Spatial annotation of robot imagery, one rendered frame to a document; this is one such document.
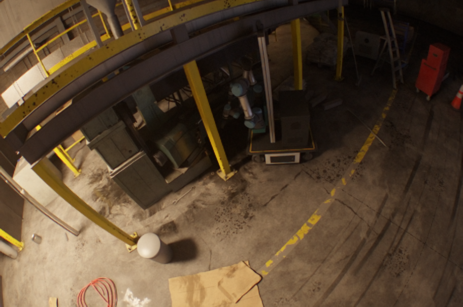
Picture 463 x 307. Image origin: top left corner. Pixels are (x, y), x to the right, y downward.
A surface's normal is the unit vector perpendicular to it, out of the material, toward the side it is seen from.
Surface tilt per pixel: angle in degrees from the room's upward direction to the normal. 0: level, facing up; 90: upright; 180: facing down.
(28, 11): 90
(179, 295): 4
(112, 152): 90
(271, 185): 0
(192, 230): 0
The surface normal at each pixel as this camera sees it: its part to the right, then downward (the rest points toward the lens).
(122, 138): 0.63, 0.42
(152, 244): -0.18, -0.73
